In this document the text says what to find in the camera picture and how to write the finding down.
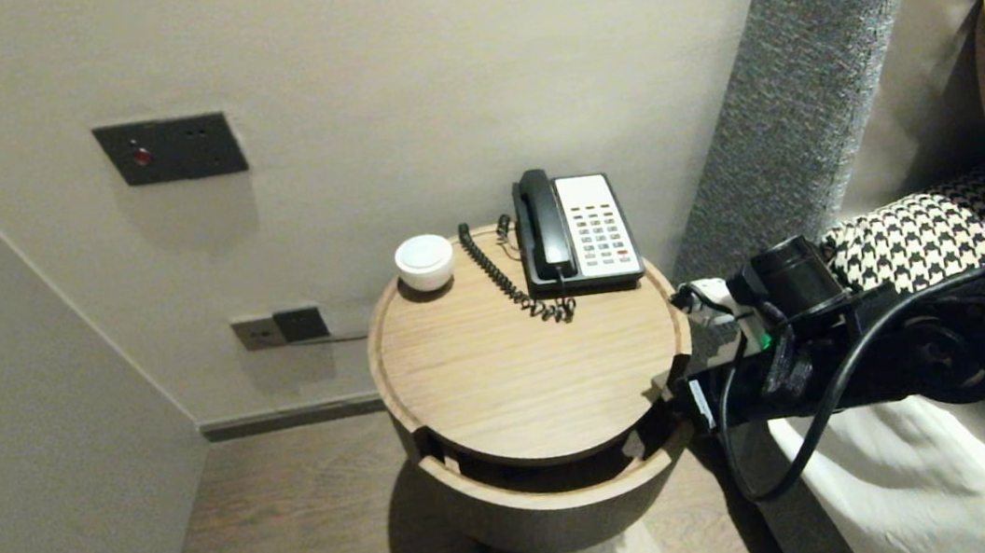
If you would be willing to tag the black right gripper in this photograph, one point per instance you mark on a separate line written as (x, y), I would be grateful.
(742, 391)

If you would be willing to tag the wooden nightstand drawer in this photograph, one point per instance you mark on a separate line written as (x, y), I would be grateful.
(560, 522)

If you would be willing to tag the round wooden nightstand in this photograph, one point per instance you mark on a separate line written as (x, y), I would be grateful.
(522, 367)

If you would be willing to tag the black white desk telephone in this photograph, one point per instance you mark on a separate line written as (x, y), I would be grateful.
(602, 235)

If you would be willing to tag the grey fabric bed base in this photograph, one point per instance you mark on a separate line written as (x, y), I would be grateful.
(797, 540)

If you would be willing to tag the black telephone handset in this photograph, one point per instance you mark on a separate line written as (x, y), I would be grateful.
(544, 223)

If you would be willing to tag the white bed sheet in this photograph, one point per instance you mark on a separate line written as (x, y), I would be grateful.
(905, 498)

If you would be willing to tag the black white houndstooth pillow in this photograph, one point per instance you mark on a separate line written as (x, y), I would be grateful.
(920, 233)

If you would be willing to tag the grey fabric headboard panel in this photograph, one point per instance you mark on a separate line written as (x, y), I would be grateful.
(798, 89)

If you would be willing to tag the wooden baseboard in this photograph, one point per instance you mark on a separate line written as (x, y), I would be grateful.
(285, 419)

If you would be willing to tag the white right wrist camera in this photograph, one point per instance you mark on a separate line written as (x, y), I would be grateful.
(713, 296)

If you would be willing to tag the grey and black wall outlet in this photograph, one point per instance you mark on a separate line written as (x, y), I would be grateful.
(273, 329)

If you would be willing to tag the dark wall socket panel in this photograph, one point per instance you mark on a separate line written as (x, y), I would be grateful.
(185, 148)

